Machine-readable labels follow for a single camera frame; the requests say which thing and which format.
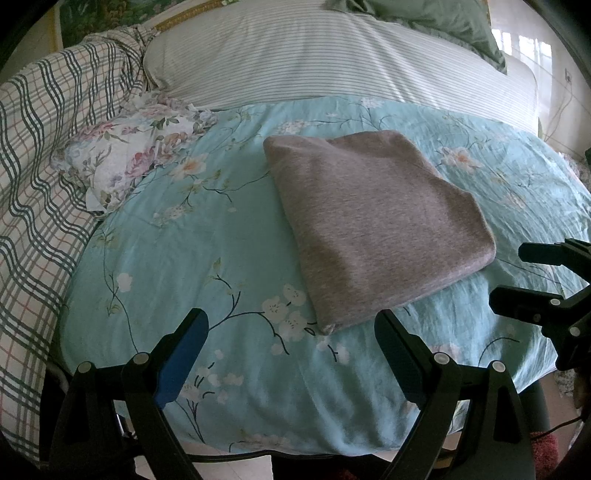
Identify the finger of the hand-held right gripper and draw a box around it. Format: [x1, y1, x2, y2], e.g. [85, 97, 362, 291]
[488, 285, 591, 344]
[518, 238, 591, 278]

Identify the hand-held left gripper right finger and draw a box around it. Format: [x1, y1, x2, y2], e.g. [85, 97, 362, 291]
[374, 308, 539, 480]

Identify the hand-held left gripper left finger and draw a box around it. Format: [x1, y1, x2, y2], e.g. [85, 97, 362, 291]
[48, 308, 211, 480]

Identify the grey knit garment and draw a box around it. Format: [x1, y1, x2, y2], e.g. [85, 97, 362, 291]
[262, 129, 498, 336]

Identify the red floor mat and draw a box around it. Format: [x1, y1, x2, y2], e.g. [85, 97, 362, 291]
[530, 428, 563, 480]

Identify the light blue floral blanket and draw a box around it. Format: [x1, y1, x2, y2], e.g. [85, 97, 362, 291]
[60, 95, 591, 455]

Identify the floral pillow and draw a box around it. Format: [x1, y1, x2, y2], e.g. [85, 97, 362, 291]
[51, 91, 219, 217]

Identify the plaid blanket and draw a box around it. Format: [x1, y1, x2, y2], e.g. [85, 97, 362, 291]
[0, 25, 160, 464]

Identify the white striped bed sheet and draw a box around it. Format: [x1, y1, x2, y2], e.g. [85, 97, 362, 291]
[142, 0, 541, 132]

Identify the black bed frame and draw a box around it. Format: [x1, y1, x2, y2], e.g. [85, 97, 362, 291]
[44, 364, 384, 480]

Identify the white wall cable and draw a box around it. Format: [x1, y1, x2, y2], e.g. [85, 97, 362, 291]
[541, 76, 574, 141]

